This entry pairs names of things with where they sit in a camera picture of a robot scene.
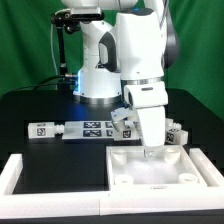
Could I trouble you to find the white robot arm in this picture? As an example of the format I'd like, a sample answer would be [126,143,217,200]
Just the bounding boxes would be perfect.
[61,0,172,149]

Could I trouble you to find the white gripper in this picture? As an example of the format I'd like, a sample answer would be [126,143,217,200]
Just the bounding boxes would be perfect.
[124,81,168,158]

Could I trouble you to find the black camera stand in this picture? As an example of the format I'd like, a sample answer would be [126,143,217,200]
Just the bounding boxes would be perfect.
[51,12,80,91]

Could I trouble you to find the white U-shaped fence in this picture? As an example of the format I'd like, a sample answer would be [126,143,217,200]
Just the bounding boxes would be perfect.
[0,148,224,219]

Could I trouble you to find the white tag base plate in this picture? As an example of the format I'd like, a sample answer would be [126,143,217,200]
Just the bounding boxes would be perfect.
[62,121,113,140]

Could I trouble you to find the white square tabletop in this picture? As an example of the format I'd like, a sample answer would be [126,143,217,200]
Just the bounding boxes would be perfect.
[106,145,208,191]

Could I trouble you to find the black camera on stand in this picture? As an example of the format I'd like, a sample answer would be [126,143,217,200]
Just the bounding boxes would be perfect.
[56,7,104,21]

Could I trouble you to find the black cables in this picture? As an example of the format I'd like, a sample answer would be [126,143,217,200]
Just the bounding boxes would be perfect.
[0,74,79,99]

